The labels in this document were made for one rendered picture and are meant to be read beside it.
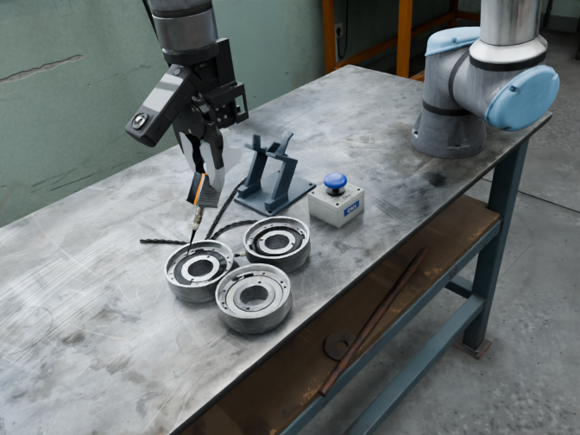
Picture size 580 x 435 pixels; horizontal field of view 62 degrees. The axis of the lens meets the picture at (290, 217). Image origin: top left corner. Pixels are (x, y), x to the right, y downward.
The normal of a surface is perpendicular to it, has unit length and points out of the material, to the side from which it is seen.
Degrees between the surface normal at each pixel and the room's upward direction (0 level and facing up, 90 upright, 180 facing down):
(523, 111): 98
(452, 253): 0
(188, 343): 0
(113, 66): 90
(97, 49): 90
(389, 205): 0
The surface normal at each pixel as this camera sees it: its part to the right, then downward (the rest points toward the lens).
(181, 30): 0.03, 0.59
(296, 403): -0.09, -0.80
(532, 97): 0.35, 0.64
